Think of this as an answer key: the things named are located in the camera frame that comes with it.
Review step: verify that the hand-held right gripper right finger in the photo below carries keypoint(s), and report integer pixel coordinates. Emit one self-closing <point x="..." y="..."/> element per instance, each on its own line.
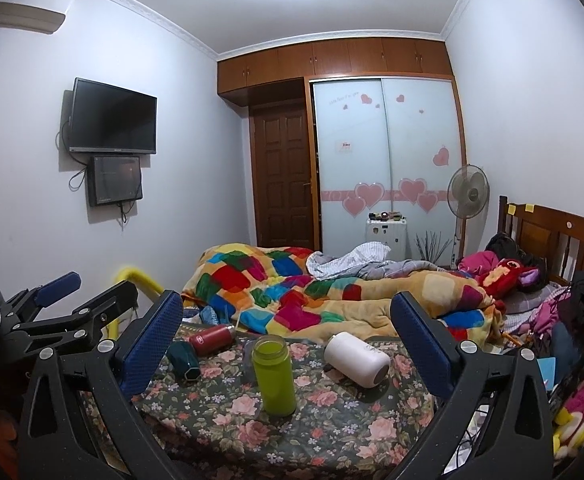
<point x="421" y="352"/>

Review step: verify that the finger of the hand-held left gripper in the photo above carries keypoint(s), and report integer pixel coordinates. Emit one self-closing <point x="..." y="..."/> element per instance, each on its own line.
<point x="99" y="312"/>
<point x="59" y="287"/>

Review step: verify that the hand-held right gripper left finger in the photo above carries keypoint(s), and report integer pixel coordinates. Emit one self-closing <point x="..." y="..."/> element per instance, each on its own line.
<point x="153" y="342"/>

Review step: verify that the white bottle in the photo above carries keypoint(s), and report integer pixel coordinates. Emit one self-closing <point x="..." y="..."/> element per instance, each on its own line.
<point x="354" y="357"/>

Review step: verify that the dark green cup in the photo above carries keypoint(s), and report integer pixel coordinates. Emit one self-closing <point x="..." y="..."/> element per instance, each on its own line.
<point x="183" y="360"/>

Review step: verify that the red thermos bottle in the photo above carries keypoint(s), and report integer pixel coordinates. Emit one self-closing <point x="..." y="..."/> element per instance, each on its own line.
<point x="214" y="338"/>

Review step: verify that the bundle of dry twigs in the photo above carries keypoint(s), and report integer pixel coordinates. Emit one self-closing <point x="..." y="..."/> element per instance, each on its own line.
<point x="434" y="250"/>

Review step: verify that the pink cloth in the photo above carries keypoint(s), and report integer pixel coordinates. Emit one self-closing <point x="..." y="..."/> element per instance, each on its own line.
<point x="476" y="264"/>

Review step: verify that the red plush toy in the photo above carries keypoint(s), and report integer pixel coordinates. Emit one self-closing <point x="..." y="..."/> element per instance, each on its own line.
<point x="506" y="277"/>

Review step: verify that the grey striped cloth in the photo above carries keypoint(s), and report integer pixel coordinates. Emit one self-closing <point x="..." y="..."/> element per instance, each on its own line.
<point x="351" y="260"/>

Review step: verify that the small white appliance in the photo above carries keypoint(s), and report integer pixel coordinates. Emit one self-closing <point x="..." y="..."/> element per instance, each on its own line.
<point x="386" y="240"/>

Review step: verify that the floral tablecloth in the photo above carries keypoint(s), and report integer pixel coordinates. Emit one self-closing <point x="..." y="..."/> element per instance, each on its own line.
<point x="322" y="425"/>

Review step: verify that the lime green bottle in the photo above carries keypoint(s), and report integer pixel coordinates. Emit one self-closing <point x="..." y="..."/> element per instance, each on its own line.
<point x="273" y="382"/>

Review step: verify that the colourful patchwork quilt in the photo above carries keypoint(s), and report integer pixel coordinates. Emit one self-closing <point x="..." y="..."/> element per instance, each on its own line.
<point x="292" y="295"/>

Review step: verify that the standing fan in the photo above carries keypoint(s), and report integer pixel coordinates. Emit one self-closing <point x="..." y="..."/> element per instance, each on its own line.
<point x="467" y="189"/>

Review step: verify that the yellow plush toy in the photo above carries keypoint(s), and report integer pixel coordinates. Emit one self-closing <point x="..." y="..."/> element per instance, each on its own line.
<point x="574" y="427"/>

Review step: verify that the wooden bed headboard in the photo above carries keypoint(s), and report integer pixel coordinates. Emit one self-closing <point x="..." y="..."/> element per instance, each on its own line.
<point x="546" y="235"/>

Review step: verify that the frosted wardrobe door with hearts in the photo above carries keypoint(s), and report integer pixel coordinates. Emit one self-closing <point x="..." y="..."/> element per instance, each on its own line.
<point x="351" y="160"/>
<point x="421" y="140"/>

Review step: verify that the brown wooden door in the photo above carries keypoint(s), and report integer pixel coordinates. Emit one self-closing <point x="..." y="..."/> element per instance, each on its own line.
<point x="282" y="175"/>

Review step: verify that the white air conditioner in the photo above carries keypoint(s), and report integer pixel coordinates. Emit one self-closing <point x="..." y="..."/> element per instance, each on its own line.
<point x="17" y="17"/>

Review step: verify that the wooden overhead cabinets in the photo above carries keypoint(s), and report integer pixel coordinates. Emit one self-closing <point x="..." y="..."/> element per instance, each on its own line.
<point x="332" y="60"/>

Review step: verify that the yellow rail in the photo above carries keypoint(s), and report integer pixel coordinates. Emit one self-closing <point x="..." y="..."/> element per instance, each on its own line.
<point x="139" y="280"/>

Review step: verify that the small black wall monitor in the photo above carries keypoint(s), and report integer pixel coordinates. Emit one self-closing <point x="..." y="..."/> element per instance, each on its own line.
<point x="115" y="180"/>

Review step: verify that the wall-mounted black television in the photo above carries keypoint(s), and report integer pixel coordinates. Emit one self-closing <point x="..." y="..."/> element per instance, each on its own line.
<point x="113" y="115"/>

